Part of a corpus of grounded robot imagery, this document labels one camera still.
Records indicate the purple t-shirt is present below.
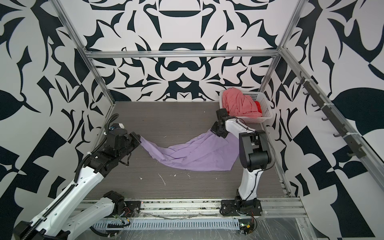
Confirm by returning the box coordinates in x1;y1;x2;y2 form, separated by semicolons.
141;131;239;172

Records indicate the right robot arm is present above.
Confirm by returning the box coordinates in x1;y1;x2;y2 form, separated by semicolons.
211;109;274;203

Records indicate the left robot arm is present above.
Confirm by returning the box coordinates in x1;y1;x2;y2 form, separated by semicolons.
13;124;141;240

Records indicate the pink t-shirt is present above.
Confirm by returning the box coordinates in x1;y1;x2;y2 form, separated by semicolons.
222;88;263;119

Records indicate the white plastic laundry basket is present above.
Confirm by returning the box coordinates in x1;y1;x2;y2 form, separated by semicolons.
219;91;273;124

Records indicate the small electronics board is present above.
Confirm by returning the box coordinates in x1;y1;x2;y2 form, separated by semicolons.
239;218;258;235

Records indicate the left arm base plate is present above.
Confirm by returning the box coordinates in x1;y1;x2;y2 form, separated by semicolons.
121;201;142;218

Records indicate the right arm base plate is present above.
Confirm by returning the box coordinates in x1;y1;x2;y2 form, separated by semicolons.
220;198;263;216

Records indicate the white cable duct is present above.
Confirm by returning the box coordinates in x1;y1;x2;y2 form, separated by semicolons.
93;219;240;231

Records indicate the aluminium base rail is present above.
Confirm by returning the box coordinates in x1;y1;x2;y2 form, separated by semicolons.
125;198;309;220

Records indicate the black corrugated cable conduit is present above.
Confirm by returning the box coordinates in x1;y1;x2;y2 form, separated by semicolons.
20;113;121;240

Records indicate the wall hook rail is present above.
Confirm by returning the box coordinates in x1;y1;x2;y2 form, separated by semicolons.
297;71;367;159

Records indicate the aluminium frame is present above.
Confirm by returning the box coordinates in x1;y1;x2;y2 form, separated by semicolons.
51;1;384;188

